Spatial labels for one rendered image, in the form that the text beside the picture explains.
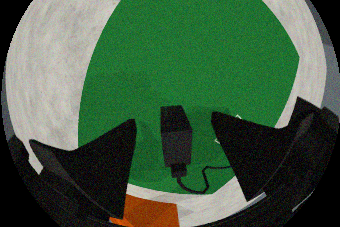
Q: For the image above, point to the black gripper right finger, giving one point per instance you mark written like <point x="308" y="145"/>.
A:
<point x="255" y="152"/>

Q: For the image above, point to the green circuit board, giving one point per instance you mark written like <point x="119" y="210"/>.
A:
<point x="227" y="56"/>

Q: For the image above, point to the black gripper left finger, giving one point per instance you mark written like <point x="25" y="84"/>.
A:
<point x="100" y="169"/>

